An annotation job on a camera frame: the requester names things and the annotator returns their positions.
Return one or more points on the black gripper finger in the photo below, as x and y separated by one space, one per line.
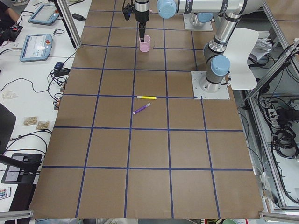
142 29

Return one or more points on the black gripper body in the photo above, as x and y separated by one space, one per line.
142 15

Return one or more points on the purple pen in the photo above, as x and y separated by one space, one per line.
141 108

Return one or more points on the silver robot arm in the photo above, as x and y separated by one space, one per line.
218 65
168 8

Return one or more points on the pink mesh cup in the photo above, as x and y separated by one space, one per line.
145 46

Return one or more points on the black power adapter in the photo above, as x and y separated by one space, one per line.
78 17

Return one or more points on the yellow pen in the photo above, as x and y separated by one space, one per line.
147 97

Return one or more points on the blue teach pendant far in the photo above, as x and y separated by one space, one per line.
46 14

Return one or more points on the blue teach pendant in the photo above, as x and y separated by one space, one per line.
46 14
36 48

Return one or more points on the white plastic chair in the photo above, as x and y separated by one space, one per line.
239 47

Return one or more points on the blue teach pendant near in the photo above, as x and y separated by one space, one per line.
36 48

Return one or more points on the person in black shirt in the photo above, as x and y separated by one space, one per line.
8 17

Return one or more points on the bag of small parts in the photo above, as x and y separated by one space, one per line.
30 121

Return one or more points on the small remote control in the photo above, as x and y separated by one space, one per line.
5 193

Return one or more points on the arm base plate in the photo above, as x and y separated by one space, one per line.
202 89
198 22

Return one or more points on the aluminium frame post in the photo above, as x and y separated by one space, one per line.
68 22

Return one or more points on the black camera stand base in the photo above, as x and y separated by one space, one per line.
21 168

